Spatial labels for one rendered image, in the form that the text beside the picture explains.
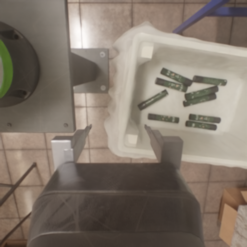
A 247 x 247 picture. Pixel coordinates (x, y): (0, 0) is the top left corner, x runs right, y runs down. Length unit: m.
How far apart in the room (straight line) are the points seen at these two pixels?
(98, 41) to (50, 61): 0.94
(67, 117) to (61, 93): 0.05
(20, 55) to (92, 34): 0.98
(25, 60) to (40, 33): 0.06
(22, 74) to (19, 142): 1.25
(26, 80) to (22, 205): 1.61
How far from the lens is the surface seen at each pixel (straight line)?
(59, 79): 0.35
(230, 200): 1.79
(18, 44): 0.35
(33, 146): 1.53
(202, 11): 0.94
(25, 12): 0.38
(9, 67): 0.31
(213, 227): 2.08
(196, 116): 0.88
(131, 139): 0.63
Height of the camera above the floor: 1.26
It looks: 74 degrees down
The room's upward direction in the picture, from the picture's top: 175 degrees clockwise
